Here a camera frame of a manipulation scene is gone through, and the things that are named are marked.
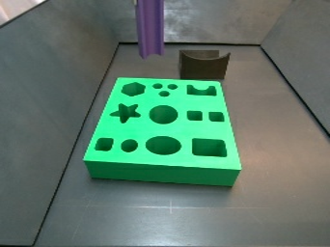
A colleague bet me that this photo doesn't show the purple arch block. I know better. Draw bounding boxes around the purple arch block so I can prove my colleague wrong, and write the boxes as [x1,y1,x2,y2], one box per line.
[135,0,165,59]

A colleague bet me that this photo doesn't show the green shape-sorting foam board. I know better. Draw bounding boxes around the green shape-sorting foam board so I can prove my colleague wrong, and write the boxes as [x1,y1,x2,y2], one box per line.
[85,77,241,186]

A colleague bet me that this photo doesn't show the black curved holder stand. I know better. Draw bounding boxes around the black curved holder stand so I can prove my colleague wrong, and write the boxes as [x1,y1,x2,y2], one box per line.
[180,50,232,80]

